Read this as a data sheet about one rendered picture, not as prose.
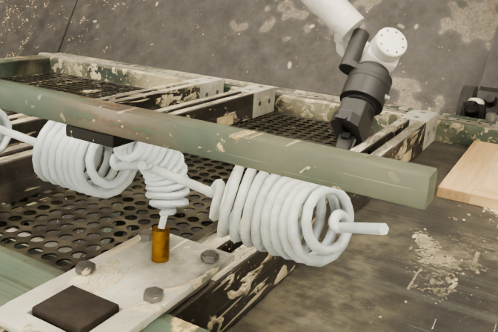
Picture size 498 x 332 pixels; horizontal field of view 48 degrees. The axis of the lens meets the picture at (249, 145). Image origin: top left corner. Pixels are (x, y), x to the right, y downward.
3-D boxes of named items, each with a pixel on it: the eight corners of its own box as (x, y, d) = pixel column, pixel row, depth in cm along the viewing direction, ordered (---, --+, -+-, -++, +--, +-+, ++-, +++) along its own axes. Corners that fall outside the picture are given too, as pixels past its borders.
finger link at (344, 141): (329, 161, 107) (340, 135, 110) (345, 165, 106) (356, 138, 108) (327, 158, 106) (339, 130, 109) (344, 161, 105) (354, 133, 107)
